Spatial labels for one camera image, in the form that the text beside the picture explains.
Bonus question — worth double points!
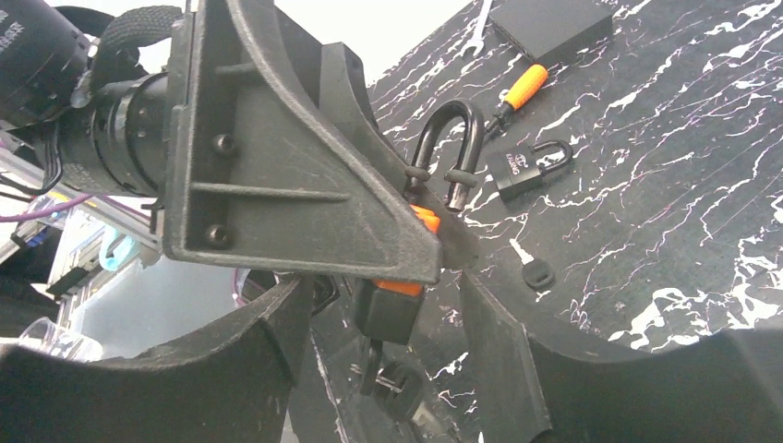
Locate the left aluminium rail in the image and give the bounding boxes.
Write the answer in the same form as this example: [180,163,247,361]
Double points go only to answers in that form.
[0,146,163,252]

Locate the single black key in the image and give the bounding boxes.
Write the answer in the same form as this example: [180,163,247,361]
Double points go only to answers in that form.
[509,239,556,292]

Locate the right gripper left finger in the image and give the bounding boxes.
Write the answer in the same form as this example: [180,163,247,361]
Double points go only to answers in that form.
[1,278,314,442]

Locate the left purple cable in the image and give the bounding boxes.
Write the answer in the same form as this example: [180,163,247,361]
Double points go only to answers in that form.
[0,194,93,224]

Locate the black keys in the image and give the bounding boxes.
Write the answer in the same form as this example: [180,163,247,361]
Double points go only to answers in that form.
[351,338,425,422]

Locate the orange black padlock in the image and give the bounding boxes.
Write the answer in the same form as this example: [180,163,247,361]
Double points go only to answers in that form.
[353,99,487,347]

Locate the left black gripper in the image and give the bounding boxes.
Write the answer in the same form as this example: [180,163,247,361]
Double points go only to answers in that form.
[57,1,441,283]

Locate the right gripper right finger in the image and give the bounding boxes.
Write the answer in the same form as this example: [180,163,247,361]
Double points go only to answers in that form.
[460,272,782,442]

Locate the orange handled screwdriver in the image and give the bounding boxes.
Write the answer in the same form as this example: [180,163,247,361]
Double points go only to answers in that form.
[485,64,548,135]

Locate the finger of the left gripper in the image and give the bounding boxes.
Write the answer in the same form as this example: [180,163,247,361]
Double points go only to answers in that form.
[319,42,480,269]

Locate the black flat box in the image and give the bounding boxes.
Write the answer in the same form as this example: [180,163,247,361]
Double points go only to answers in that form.
[489,0,613,67]

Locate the silver wrench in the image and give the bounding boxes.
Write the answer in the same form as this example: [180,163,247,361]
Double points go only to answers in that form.
[459,0,493,57]

